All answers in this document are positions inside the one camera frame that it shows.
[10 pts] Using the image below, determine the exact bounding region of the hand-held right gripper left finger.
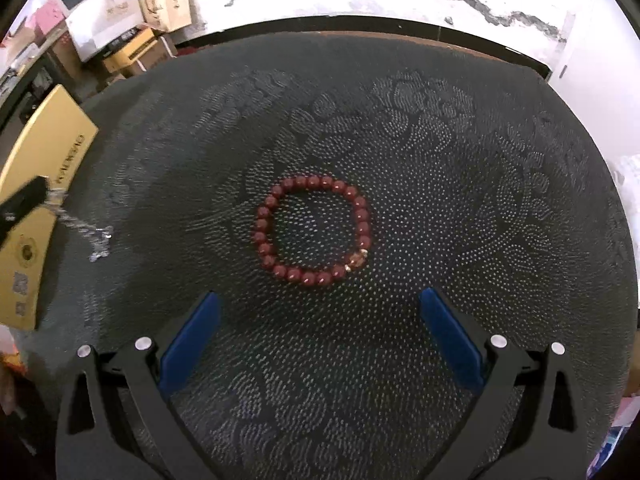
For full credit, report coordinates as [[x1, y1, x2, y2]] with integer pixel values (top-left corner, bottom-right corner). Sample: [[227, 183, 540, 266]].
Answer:
[[54, 290, 223, 480]]

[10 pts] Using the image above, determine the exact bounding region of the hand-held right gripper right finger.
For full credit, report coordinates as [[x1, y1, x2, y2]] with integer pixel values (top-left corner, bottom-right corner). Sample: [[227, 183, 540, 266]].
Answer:
[[419, 286, 588, 480]]

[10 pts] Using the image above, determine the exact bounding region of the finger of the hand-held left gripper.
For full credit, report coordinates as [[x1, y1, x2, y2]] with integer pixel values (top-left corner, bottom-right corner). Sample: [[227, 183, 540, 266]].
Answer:
[[0, 175, 52, 253]]

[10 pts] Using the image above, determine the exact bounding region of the yellow jewelry box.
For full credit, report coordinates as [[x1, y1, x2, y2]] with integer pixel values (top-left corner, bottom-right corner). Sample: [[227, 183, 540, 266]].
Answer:
[[0, 84, 99, 332]]

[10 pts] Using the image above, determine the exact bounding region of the red bead bracelet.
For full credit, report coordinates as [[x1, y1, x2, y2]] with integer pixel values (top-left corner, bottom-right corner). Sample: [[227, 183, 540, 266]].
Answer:
[[253, 174, 372, 287]]

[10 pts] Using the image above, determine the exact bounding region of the dark storage shelf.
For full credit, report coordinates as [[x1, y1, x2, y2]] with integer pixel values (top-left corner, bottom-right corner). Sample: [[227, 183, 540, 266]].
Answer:
[[0, 35, 81, 128]]

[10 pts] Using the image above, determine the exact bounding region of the pink gift box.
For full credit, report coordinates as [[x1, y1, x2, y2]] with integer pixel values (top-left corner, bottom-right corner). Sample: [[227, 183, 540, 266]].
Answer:
[[22, 10, 68, 47]]

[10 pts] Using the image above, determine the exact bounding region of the yellow and black box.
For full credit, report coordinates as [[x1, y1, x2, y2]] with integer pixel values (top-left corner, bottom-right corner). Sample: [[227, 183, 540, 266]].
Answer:
[[102, 27, 158, 73]]

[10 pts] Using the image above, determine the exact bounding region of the pink printed box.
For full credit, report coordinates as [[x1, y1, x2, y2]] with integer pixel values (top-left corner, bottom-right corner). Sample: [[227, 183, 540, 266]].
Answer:
[[607, 395, 640, 476]]

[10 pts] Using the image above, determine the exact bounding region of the white gift box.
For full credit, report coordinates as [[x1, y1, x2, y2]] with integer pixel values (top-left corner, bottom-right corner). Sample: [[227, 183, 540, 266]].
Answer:
[[65, 0, 146, 63]]

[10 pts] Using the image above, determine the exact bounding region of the brown cardboard box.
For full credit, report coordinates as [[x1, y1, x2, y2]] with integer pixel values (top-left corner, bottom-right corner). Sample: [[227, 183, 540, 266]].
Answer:
[[137, 37, 177, 68]]

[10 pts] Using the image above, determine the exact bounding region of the black patterned table cloth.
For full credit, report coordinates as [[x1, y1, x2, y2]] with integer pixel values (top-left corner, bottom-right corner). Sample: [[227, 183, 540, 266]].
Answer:
[[30, 30, 640, 480]]

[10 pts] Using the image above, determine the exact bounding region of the tan cardboard box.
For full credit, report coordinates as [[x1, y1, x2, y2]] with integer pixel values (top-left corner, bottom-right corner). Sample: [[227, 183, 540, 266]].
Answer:
[[137, 0, 195, 36]]

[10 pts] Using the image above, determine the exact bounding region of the white door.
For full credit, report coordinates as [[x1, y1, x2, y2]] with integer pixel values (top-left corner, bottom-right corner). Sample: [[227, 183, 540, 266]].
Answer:
[[545, 0, 640, 161]]

